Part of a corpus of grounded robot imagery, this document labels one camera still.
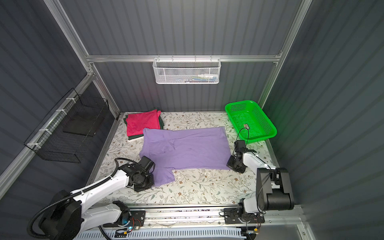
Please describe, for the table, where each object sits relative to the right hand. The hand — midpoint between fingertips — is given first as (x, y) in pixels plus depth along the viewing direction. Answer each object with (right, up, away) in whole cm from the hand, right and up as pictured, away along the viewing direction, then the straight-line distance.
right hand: (233, 167), depth 91 cm
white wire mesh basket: (-30, +67, +21) cm, 77 cm away
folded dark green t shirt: (-49, +27, +18) cm, 59 cm away
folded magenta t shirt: (-67, +29, +18) cm, 75 cm away
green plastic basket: (+20, +28, +23) cm, 42 cm away
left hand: (-48, -8, -8) cm, 49 cm away
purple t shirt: (-20, +10, +9) cm, 24 cm away
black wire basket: (-87, +21, -19) cm, 92 cm away
